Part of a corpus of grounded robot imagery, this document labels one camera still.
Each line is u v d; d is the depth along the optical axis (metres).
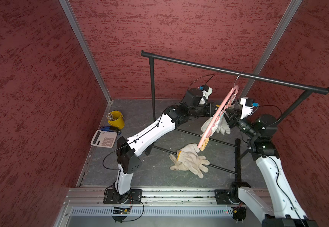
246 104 0.56
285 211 0.38
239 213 0.72
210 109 0.59
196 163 0.83
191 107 0.53
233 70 0.46
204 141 0.53
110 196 0.74
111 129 0.97
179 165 0.84
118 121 0.95
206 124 0.70
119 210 0.72
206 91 0.61
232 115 0.60
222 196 0.74
